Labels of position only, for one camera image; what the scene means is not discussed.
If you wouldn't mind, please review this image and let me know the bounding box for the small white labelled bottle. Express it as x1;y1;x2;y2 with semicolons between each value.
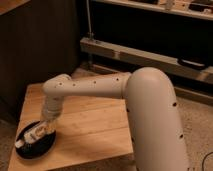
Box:
15;121;55;148

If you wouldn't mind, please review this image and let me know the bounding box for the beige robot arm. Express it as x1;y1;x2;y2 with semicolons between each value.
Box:
42;67;190;171

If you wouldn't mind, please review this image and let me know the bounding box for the light wooden table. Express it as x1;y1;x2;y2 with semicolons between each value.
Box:
7;77;135;171

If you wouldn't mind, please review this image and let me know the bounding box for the metal vertical pole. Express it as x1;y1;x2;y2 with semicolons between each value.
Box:
86;0;94;40

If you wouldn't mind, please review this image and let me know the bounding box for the long wooden shelf beam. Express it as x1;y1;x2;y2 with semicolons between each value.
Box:
80;37;213;84

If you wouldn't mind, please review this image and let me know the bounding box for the black flat object on beam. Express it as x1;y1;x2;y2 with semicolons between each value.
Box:
177;58;209;70

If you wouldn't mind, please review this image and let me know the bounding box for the upper wooden shelf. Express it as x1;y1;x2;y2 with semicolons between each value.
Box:
93;0;213;21

